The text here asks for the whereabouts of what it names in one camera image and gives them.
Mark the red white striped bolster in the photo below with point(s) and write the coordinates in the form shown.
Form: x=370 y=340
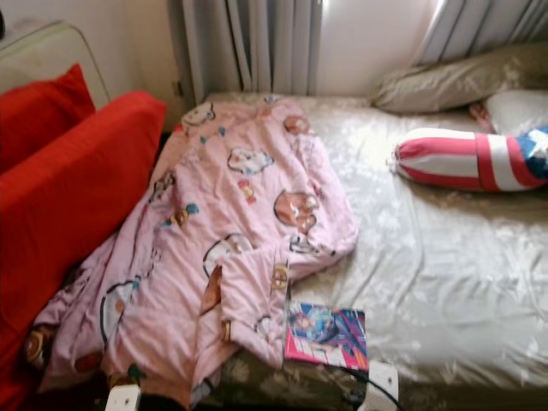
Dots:
x=454 y=161

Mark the large red cushion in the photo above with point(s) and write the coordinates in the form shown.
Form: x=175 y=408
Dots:
x=43 y=111
x=77 y=205

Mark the pink cartoon print blanket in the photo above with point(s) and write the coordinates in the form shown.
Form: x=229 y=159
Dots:
x=231 y=223

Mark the colourful comic book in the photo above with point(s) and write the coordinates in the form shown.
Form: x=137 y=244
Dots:
x=327 y=336

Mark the bed with grey floral sheet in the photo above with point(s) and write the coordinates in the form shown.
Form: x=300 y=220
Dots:
x=454 y=265

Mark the grey curtain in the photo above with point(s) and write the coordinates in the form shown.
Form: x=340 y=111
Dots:
x=488 y=27
x=253 y=43

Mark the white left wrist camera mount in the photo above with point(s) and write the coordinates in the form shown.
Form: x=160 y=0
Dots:
x=123 y=398

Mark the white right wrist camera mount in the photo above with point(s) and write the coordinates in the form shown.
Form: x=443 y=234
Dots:
x=383 y=385

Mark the olive grey pillow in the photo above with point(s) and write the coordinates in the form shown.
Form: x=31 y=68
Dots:
x=454 y=84

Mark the white pillow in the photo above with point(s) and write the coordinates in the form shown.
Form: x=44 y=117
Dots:
x=518 y=110

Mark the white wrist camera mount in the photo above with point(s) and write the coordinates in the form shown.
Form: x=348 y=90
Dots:
x=123 y=398
x=383 y=385

